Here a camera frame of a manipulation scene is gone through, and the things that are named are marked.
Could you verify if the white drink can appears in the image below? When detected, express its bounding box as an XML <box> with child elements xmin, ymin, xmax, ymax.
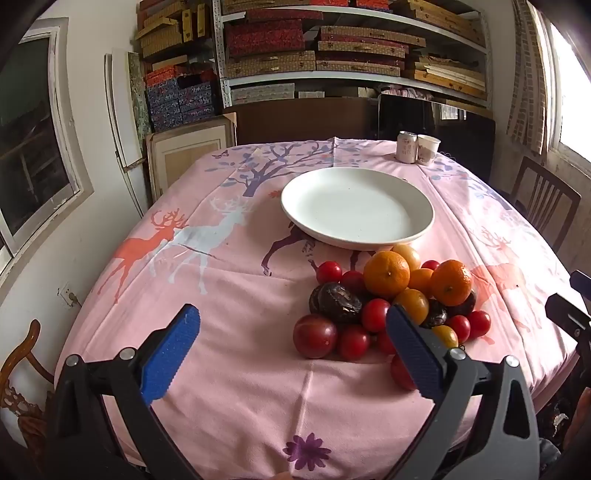
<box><xmin>396</xmin><ymin>131</ymin><xmax>419</xmax><ymax>164</ymax></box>

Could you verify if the carved wooden chair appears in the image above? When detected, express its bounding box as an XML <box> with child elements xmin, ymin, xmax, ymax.
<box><xmin>0</xmin><ymin>318</ymin><xmax>58</xmax><ymax>444</ymax></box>

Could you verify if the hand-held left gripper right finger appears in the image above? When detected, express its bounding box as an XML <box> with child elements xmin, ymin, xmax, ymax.
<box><xmin>387</xmin><ymin>305</ymin><xmax>541</xmax><ymax>480</ymax></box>

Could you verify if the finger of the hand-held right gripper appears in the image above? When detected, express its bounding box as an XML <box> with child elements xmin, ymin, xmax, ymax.
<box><xmin>570</xmin><ymin>270</ymin><xmax>591</xmax><ymax>301</ymax></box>
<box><xmin>546</xmin><ymin>294</ymin><xmax>591</xmax><ymax>365</ymax></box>

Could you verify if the stack of yellow boxes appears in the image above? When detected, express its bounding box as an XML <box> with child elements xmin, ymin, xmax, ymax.
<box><xmin>136</xmin><ymin>0</ymin><xmax>215</xmax><ymax>70</ymax></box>

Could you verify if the stack of blue patterned boxes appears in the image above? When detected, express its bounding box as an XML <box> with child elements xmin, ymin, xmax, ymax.
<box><xmin>145</xmin><ymin>76</ymin><xmax>220</xmax><ymax>132</ymax></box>

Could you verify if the wooden picture frame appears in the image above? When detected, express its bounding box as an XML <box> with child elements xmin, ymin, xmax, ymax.
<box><xmin>147</xmin><ymin>113</ymin><xmax>237</xmax><ymax>201</ymax></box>

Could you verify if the dark wooden slat chair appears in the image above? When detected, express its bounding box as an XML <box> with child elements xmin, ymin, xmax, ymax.
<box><xmin>505</xmin><ymin>156</ymin><xmax>583</xmax><ymax>252</ymax></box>

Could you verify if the dark wooden cabinet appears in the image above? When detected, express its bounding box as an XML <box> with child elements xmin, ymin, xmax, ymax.
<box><xmin>224</xmin><ymin>97</ymin><xmax>379</xmax><ymax>146</ymax></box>

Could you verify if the printed paper cup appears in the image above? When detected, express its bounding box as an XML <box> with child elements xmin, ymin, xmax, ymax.
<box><xmin>416</xmin><ymin>134</ymin><xmax>441</xmax><ymax>167</ymax></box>

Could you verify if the sliding glass window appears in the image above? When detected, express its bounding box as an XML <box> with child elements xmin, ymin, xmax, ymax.
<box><xmin>0</xmin><ymin>18</ymin><xmax>95</xmax><ymax>278</ymax></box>

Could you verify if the orange cherry tomato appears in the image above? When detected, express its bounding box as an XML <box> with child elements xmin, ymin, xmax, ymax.
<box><xmin>409</xmin><ymin>268</ymin><xmax>435</xmax><ymax>296</ymax></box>
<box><xmin>392</xmin><ymin>288</ymin><xmax>430</xmax><ymax>325</ymax></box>

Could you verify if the pink deer print tablecloth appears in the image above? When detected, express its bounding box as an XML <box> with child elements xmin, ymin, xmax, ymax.
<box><xmin>55</xmin><ymin>137</ymin><xmax>583</xmax><ymax>480</ymax></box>

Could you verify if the pink floral cloth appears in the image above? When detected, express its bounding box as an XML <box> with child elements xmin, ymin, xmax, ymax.
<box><xmin>381</xmin><ymin>85</ymin><xmax>435</xmax><ymax>101</ymax></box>

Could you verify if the yellow cherry tomato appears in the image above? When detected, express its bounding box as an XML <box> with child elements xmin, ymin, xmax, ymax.
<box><xmin>392</xmin><ymin>244</ymin><xmax>422</xmax><ymax>271</ymax></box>
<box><xmin>431</xmin><ymin>325</ymin><xmax>459</xmax><ymax>349</ymax></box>

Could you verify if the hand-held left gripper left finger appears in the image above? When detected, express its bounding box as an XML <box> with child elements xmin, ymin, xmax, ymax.
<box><xmin>46</xmin><ymin>303</ymin><xmax>201</xmax><ymax>480</ymax></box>

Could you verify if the dark red plum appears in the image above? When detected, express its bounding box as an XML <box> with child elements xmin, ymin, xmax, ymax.
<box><xmin>293</xmin><ymin>314</ymin><xmax>339</xmax><ymax>359</ymax></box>

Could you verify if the bright window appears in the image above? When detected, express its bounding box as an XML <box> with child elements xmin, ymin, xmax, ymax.
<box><xmin>545</xmin><ymin>9</ymin><xmax>591</xmax><ymax>162</ymax></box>

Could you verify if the beige curtain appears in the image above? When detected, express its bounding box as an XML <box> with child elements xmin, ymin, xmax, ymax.
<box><xmin>505</xmin><ymin>0</ymin><xmax>559</xmax><ymax>155</ymax></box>

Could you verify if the orange patterned box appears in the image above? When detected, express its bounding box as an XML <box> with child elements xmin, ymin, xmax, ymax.
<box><xmin>144</xmin><ymin>65</ymin><xmax>178</xmax><ymax>87</ymax></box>

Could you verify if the white leaning board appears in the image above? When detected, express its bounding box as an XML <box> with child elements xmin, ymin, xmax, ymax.
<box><xmin>104</xmin><ymin>51</ymin><xmax>151</xmax><ymax>217</ymax></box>

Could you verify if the black panel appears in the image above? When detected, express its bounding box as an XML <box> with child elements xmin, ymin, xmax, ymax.
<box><xmin>378</xmin><ymin>92</ymin><xmax>497</xmax><ymax>185</ymax></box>

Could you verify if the stack of woven flat boxes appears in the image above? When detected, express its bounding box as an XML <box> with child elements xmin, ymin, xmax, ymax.
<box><xmin>222</xmin><ymin>0</ymin><xmax>490</xmax><ymax>100</ymax></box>

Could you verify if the small mandarin orange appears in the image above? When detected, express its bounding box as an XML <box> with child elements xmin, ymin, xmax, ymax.
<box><xmin>431</xmin><ymin>260</ymin><xmax>474</xmax><ymax>306</ymax></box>

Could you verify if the white metal shelf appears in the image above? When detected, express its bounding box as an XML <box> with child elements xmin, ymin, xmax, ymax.
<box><xmin>212</xmin><ymin>0</ymin><xmax>492</xmax><ymax>108</ymax></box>

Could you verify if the green marbled board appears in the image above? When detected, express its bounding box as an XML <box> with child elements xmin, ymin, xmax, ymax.
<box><xmin>127</xmin><ymin>51</ymin><xmax>153</xmax><ymax>136</ymax></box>

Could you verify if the large mandarin orange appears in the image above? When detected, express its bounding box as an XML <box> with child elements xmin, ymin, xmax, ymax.
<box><xmin>363</xmin><ymin>250</ymin><xmax>411</xmax><ymax>299</ymax></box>

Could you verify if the pile of red cherry tomatoes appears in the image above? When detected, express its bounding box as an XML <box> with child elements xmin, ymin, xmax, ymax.
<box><xmin>316</xmin><ymin>259</ymin><xmax>492</xmax><ymax>392</ymax></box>

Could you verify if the white plate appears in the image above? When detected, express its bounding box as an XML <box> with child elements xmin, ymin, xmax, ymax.
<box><xmin>281</xmin><ymin>167</ymin><xmax>435</xmax><ymax>251</ymax></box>

